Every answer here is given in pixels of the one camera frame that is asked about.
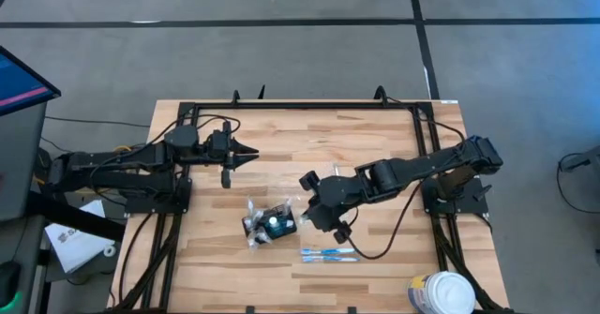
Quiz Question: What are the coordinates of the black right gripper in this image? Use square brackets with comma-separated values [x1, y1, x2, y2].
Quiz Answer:
[298, 170, 358, 246]

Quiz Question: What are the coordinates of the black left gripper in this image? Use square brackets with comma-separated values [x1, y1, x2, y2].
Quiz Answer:
[205, 120, 261, 189]

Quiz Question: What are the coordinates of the blue white toothbrush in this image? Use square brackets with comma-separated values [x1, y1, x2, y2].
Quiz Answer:
[299, 247, 361, 257]
[301, 255, 362, 264]

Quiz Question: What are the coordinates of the clear toothbrush bundle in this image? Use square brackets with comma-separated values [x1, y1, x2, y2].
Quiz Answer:
[247, 228, 272, 252]

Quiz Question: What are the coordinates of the white lidded canister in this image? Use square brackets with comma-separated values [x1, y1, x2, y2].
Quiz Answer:
[405, 270, 477, 314]

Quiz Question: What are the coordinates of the black desk beam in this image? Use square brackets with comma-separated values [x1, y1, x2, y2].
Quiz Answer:
[25, 190, 127, 243]

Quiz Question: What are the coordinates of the white paper booklet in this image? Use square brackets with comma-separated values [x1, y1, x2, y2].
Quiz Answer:
[44, 200, 117, 275]

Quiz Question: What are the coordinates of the blue screen monitor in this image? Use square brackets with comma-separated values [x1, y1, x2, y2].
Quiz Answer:
[0, 45, 63, 117]

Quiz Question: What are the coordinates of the black computer mouse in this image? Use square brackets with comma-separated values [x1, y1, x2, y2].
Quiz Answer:
[0, 261, 23, 313]

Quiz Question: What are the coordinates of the black wire toothbrush rack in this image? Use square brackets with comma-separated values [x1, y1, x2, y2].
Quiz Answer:
[241, 202, 298, 246]

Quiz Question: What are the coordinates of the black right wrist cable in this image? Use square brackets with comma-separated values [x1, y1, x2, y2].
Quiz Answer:
[345, 180, 426, 262]

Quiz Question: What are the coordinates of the black table frame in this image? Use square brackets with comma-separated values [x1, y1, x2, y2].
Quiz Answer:
[108, 90, 512, 314]

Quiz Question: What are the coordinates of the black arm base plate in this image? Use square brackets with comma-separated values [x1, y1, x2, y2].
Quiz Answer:
[123, 176, 193, 216]
[420, 175, 493, 216]

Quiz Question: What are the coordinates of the yellow cable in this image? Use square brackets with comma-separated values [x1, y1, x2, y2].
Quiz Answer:
[33, 143, 135, 197]

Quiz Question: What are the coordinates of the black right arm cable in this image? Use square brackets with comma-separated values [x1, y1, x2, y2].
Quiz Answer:
[386, 97, 470, 142]

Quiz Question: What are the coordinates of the black floor cable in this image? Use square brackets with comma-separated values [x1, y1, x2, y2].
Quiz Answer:
[555, 152, 600, 216]
[44, 114, 152, 129]

